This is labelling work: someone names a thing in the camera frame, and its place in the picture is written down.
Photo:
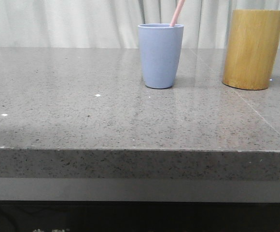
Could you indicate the blue plastic cup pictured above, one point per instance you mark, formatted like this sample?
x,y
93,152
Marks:
x,y
160,48

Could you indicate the white curtain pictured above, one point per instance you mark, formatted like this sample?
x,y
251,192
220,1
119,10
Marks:
x,y
113,23

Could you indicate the bamboo cylindrical holder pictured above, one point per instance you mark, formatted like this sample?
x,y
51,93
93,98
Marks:
x,y
252,46

